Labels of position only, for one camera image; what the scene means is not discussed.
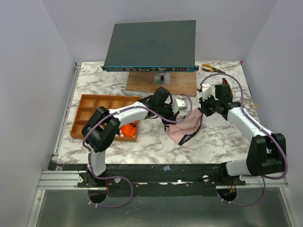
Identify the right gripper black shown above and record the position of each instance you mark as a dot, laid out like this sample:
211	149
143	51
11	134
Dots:
206	108

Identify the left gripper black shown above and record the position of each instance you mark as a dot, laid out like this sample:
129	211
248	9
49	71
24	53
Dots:
172	116

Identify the pink navy-trimmed underwear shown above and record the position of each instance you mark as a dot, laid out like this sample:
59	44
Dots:
184	131

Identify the brown compartment tray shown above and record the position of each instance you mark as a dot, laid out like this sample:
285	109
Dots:
89	104

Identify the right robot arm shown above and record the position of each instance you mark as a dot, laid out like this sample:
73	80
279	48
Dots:
267	150

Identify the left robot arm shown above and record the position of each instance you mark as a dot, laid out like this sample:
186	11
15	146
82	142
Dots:
96	140

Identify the wooden base board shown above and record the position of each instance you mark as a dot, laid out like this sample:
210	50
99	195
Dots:
176	83

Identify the red black utility knife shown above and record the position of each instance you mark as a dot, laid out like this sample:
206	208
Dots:
225	81

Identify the orange rolled cloth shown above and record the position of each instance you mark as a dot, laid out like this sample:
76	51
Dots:
127	130

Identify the white rolled cloth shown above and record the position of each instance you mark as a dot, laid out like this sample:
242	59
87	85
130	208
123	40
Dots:
103	125

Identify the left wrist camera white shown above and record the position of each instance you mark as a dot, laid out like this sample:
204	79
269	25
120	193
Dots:
179	105

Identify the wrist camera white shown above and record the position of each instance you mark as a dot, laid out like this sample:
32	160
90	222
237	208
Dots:
205	90
179	105

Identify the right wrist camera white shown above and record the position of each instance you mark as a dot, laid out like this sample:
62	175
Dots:
205	90

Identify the grey metal stand bracket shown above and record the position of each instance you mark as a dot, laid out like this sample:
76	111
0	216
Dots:
162	78

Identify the yellow handled pliers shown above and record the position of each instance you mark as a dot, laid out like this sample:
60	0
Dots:
210	68

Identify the network switch grey blue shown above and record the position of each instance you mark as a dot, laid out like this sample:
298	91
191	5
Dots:
164	46

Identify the black mounting rail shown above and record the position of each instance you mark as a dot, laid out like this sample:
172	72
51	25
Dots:
122	180

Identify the aluminium frame rail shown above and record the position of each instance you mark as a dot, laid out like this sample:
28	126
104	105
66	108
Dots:
55	179

